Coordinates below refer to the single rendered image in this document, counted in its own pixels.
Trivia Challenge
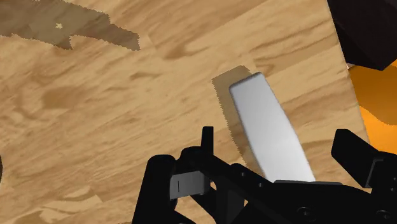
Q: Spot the white flat rectangular slab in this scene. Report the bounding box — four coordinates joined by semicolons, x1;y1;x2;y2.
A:
228;71;316;183

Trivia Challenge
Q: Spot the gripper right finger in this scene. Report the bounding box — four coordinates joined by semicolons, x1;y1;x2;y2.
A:
330;129;397;199

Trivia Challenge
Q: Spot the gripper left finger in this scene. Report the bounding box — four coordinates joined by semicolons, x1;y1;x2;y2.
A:
131;126;274;224

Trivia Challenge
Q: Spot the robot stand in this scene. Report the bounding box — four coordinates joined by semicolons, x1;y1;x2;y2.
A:
327;0;397;71

